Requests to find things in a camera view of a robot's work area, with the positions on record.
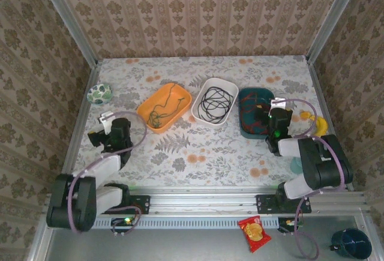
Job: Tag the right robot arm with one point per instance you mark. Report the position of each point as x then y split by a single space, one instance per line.
321 165

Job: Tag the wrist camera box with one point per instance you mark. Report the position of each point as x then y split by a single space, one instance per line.
105 120
277 102

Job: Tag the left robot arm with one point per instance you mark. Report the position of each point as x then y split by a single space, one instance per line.
84 195

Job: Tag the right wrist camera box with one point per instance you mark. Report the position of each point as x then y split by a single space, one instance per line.
277 102

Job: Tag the green leaf patterned bowl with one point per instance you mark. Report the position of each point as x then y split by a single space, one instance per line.
99 93

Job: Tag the aluminium table side rail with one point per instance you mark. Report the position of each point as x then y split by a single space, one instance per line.
84 108
322 99

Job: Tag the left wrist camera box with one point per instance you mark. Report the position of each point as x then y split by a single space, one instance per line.
105 120

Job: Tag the teal cup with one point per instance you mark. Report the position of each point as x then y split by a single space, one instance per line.
296 165

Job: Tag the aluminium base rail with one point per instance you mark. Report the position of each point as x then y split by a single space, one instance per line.
204 202

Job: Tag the yellow banana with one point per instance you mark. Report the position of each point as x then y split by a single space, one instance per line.
321 125

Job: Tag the orange plastic tray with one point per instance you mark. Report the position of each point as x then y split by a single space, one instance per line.
174 96

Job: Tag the white plastic tray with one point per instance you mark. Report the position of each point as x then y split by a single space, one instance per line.
207 121

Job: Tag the dark teal plastic tray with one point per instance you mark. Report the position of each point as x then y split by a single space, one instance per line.
244 132

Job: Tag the red snack packet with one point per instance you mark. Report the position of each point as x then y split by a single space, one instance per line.
254 234

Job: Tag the aluminium frame post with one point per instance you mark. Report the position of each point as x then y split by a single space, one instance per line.
333 18
69 21

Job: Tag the dark blue mug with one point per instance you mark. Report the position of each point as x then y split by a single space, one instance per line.
352 243

